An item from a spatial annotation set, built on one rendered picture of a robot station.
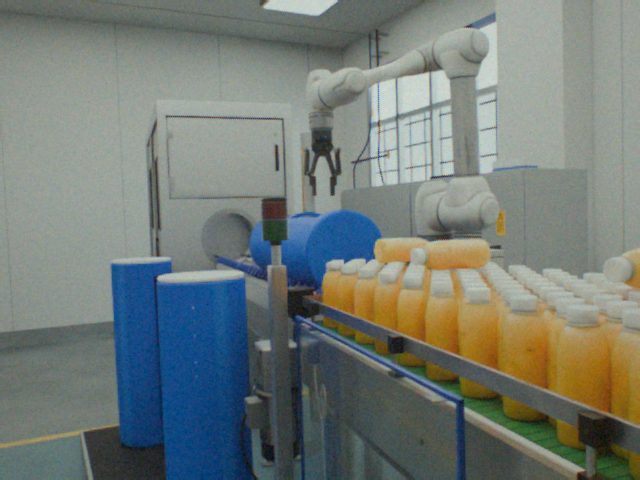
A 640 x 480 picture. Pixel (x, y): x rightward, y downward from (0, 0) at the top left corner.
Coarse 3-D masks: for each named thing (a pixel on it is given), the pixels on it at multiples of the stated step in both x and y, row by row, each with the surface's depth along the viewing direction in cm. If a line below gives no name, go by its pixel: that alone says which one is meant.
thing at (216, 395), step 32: (160, 288) 183; (192, 288) 178; (224, 288) 181; (160, 320) 184; (192, 320) 178; (224, 320) 181; (160, 352) 187; (192, 352) 179; (224, 352) 182; (192, 384) 179; (224, 384) 182; (192, 416) 180; (224, 416) 182; (192, 448) 180; (224, 448) 182
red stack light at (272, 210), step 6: (264, 204) 136; (270, 204) 135; (276, 204) 135; (282, 204) 136; (264, 210) 136; (270, 210) 135; (276, 210) 135; (282, 210) 136; (264, 216) 136; (270, 216) 135; (276, 216) 135; (282, 216) 136
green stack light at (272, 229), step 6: (264, 222) 136; (270, 222) 136; (276, 222) 135; (282, 222) 136; (264, 228) 137; (270, 228) 136; (276, 228) 136; (282, 228) 136; (264, 234) 137; (270, 234) 136; (276, 234) 136; (282, 234) 136; (264, 240) 137; (270, 240) 136; (276, 240) 136
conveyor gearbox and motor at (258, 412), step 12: (264, 348) 160; (264, 360) 159; (264, 372) 159; (264, 384) 160; (252, 396) 167; (264, 396) 163; (252, 408) 161; (264, 408) 162; (252, 420) 161; (264, 420) 162; (240, 432) 162; (264, 432) 164; (264, 444) 165; (264, 456) 164
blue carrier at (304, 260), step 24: (288, 216) 234; (312, 216) 235; (336, 216) 192; (360, 216) 195; (288, 240) 210; (312, 240) 190; (336, 240) 193; (360, 240) 196; (264, 264) 254; (288, 264) 213; (312, 264) 190
